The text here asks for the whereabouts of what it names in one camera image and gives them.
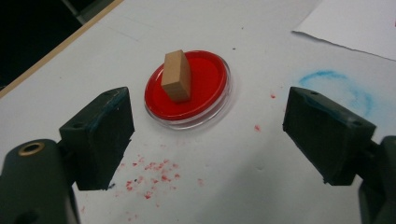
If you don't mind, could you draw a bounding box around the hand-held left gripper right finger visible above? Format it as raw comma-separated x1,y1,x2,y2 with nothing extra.
282,86,377,187

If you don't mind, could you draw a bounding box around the round red ink pad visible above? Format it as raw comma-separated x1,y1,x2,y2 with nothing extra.
144,49,233,131

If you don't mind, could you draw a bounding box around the wooden stamp block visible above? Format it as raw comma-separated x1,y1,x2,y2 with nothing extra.
161,49,192,104

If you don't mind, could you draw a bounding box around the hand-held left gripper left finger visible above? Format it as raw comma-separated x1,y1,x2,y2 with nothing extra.
59,86,135,191

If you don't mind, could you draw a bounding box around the small white paper sheet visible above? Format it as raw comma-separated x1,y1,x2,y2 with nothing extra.
291,0,396,62

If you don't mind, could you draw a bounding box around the wooden table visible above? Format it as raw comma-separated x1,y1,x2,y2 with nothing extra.
0,0,125,99

